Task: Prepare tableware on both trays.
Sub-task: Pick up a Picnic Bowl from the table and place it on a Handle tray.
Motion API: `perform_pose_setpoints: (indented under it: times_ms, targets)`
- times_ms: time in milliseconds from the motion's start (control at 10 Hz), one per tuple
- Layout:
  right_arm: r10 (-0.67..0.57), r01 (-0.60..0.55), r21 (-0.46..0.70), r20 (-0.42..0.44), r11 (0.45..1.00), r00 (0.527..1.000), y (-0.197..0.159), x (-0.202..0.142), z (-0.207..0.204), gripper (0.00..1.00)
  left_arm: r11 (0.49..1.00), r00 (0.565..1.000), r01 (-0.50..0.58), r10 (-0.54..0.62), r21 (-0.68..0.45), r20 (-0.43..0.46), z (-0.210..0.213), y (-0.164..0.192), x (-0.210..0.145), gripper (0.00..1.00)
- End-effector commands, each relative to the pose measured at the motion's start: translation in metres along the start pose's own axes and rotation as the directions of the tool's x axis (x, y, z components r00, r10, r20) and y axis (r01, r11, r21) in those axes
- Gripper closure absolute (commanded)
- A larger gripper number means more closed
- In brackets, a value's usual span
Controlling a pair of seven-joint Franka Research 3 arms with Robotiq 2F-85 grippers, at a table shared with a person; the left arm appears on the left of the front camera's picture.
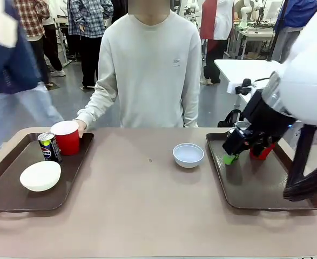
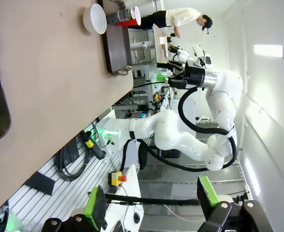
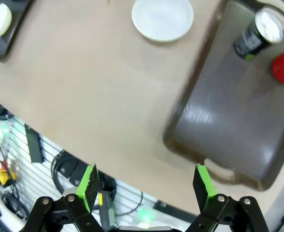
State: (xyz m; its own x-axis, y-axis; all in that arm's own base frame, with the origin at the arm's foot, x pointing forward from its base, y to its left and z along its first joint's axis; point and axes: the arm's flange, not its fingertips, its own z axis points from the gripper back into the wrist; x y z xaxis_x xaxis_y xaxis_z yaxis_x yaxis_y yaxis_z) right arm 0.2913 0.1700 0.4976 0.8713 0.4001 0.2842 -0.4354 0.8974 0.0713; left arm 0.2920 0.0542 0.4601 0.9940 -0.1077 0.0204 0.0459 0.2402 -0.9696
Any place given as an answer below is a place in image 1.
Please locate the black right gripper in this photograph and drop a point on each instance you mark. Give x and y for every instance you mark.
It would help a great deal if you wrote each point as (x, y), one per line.
(269, 116)

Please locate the red plastic cup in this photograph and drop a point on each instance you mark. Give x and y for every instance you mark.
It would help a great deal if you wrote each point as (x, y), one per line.
(67, 141)
(267, 152)

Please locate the white shallow bowl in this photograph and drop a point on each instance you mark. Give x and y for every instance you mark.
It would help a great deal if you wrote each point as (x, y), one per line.
(40, 176)

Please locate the person's right forearm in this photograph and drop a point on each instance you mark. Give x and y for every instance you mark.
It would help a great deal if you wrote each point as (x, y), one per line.
(98, 105)

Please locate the person's left forearm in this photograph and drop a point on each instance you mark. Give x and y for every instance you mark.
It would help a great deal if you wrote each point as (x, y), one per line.
(191, 105)

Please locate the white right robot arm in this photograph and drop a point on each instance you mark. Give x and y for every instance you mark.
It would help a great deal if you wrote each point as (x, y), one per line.
(306, 62)

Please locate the person's right hand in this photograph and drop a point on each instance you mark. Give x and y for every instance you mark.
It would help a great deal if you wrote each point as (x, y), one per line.
(81, 129)

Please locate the black chair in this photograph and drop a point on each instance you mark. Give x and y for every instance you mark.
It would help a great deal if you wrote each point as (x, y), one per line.
(231, 118)

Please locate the brown plastic tray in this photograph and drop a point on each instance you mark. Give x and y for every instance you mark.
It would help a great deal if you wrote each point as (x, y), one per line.
(74, 183)
(255, 189)

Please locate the white bowl bluish inside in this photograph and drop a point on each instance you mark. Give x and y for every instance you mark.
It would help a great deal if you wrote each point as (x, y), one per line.
(188, 157)

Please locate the passer-by in navy jacket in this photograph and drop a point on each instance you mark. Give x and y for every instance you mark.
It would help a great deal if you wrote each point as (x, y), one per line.
(9, 62)

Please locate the white side table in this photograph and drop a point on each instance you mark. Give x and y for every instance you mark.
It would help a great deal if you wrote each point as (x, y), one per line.
(244, 68)

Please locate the bystander in black trousers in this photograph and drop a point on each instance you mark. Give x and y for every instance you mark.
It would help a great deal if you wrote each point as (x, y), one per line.
(53, 46)

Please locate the grey background workbench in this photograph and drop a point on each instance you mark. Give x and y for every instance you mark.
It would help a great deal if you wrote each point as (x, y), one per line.
(255, 33)

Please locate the bystander in red plaid shirt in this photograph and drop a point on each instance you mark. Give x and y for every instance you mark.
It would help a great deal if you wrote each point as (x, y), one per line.
(32, 19)

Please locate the bystander in red white vest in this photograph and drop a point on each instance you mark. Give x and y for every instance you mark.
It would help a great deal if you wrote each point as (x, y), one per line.
(216, 27)

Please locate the person in beige sweatshirt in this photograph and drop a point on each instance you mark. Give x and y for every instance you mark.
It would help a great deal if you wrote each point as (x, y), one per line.
(152, 67)

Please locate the bystander in blue jacket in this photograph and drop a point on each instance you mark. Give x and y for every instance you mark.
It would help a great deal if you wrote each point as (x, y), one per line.
(290, 24)

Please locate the bystander in blue plaid shirt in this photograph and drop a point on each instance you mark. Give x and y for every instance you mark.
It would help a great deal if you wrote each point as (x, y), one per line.
(89, 27)

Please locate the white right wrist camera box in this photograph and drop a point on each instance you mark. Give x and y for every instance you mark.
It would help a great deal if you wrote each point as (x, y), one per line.
(240, 87)

